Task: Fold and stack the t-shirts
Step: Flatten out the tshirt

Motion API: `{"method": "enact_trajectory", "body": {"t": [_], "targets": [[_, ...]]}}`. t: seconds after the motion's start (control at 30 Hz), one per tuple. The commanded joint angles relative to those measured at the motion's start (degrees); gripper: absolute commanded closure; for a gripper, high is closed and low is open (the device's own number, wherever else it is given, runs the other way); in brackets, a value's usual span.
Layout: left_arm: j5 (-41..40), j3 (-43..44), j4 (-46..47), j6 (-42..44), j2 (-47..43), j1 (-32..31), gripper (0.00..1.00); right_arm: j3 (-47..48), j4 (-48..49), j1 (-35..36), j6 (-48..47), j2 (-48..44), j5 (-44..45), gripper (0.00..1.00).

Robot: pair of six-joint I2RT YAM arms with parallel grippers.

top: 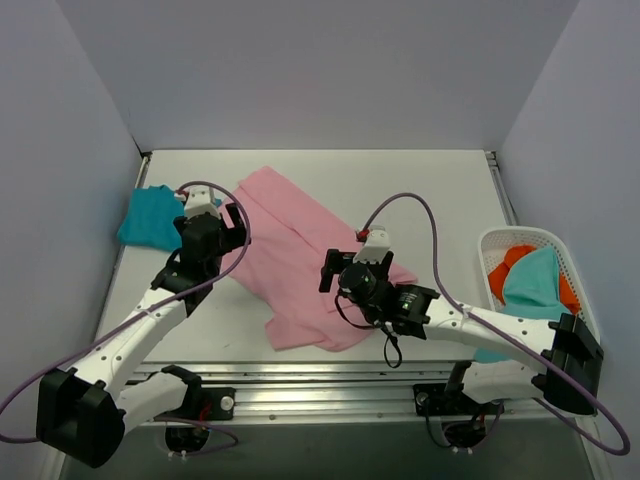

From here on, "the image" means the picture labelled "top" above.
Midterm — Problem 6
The pink t shirt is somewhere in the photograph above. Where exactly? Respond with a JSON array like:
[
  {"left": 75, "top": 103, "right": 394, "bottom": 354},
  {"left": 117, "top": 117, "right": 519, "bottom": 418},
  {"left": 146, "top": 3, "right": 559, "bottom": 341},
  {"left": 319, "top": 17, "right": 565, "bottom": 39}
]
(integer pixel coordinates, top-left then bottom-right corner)
[{"left": 217, "top": 166, "right": 418, "bottom": 353}]

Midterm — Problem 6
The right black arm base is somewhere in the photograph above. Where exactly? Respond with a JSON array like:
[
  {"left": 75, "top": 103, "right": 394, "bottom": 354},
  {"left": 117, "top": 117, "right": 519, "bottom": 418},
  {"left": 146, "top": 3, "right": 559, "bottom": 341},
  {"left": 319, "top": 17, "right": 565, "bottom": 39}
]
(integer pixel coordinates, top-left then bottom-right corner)
[{"left": 413, "top": 361, "right": 504, "bottom": 455}]

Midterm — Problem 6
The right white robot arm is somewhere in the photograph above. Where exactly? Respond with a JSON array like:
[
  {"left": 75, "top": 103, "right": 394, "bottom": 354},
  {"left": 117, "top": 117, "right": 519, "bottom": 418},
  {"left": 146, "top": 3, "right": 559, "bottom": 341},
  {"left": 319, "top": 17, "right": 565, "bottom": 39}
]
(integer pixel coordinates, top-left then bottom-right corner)
[{"left": 319, "top": 249, "right": 604, "bottom": 416}]

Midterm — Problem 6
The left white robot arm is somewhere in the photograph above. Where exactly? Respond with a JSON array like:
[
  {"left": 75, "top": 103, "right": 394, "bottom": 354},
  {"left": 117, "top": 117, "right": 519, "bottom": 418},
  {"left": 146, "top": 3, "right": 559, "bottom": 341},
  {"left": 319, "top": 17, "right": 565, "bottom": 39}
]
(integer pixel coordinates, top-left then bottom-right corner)
[{"left": 36, "top": 202, "right": 251, "bottom": 468}]

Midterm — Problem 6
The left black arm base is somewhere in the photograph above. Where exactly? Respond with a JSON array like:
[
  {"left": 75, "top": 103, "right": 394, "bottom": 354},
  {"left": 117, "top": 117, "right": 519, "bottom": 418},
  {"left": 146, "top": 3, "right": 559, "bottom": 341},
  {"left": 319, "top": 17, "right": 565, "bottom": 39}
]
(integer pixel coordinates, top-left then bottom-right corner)
[{"left": 164, "top": 387, "right": 235, "bottom": 455}]

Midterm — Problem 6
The folded teal t shirt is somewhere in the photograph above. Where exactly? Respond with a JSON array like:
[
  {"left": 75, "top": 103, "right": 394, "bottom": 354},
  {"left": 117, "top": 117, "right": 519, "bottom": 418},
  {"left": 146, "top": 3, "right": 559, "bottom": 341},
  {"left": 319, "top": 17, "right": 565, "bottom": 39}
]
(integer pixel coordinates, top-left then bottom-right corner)
[{"left": 118, "top": 183, "right": 216, "bottom": 252}]

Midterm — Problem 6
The white plastic laundry basket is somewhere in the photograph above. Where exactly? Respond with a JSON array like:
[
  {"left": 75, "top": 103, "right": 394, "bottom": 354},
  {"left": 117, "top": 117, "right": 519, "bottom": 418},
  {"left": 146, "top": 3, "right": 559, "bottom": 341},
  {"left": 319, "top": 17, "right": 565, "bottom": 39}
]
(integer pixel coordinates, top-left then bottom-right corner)
[{"left": 478, "top": 226, "right": 601, "bottom": 340}]

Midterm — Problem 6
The light turquoise t shirt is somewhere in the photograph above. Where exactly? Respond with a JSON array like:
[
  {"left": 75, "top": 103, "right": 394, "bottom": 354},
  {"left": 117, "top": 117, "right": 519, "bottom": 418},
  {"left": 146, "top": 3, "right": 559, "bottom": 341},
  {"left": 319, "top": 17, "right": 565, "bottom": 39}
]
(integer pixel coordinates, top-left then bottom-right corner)
[{"left": 472, "top": 246, "right": 571, "bottom": 365}]

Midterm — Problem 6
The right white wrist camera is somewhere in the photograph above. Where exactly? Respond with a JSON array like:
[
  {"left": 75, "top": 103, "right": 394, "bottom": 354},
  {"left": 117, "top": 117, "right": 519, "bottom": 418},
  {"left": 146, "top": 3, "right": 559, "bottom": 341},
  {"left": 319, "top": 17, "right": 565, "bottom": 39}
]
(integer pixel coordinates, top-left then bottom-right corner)
[{"left": 354, "top": 225, "right": 391, "bottom": 264}]

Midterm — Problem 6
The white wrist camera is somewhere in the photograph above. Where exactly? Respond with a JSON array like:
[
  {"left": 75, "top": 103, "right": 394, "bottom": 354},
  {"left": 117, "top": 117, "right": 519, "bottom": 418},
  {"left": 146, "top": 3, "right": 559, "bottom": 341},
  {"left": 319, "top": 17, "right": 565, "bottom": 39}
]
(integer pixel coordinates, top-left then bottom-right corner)
[
  {"left": 354, "top": 225, "right": 391, "bottom": 264},
  {"left": 184, "top": 185, "right": 221, "bottom": 219}
]

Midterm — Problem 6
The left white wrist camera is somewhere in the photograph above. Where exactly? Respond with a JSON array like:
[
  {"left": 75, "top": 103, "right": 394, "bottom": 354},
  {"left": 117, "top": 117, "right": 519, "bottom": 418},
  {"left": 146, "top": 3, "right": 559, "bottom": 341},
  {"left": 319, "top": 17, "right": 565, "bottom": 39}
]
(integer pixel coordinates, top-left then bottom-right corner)
[{"left": 184, "top": 185, "right": 221, "bottom": 219}]

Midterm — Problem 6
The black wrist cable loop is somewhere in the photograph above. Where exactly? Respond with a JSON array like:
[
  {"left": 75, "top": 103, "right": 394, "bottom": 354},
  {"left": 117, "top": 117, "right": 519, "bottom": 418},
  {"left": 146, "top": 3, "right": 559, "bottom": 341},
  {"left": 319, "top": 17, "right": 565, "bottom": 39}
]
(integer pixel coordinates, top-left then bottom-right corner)
[{"left": 333, "top": 294, "right": 404, "bottom": 369}]

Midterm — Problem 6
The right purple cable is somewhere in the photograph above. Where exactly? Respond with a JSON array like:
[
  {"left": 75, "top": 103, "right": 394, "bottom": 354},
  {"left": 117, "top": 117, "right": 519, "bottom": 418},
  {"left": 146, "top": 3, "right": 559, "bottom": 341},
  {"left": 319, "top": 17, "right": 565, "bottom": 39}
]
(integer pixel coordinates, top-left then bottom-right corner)
[{"left": 355, "top": 192, "right": 631, "bottom": 456}]

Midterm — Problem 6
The aluminium mounting rail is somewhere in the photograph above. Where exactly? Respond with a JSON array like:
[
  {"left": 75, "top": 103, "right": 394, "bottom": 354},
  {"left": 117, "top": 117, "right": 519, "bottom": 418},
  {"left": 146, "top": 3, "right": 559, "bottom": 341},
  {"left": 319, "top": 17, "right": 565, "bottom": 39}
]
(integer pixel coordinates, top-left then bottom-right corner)
[{"left": 124, "top": 360, "right": 599, "bottom": 426}]

